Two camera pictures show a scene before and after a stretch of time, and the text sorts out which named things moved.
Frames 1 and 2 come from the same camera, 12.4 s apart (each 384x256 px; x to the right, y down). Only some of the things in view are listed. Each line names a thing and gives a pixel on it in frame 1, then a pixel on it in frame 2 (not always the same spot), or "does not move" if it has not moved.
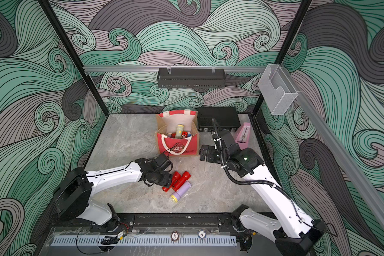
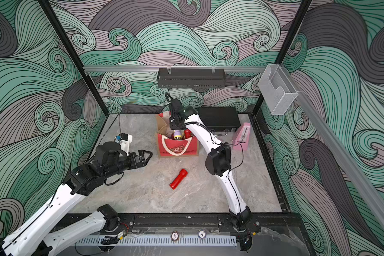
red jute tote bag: [177, 133] does not move
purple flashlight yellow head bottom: [176, 196] → [177, 134]
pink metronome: [242, 137] does not move
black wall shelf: [191, 78] does not move
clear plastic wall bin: [278, 89] does not move
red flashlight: [176, 176] → [187, 133]
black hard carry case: [226, 117] does not move
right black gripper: [211, 149] → [173, 126]
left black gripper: [167, 180] → [142, 162]
